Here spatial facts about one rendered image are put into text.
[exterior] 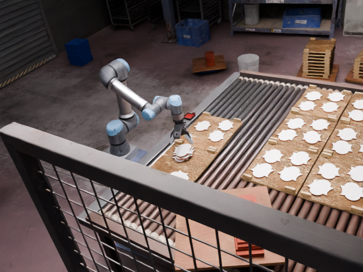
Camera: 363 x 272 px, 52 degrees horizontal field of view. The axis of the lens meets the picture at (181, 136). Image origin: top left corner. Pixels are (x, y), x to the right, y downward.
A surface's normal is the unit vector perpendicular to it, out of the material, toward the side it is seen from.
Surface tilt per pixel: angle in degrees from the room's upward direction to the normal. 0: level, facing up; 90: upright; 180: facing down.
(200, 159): 0
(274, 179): 0
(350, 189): 0
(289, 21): 90
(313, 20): 90
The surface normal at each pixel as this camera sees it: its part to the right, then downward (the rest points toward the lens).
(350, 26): -0.50, 0.55
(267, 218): -0.14, -0.82
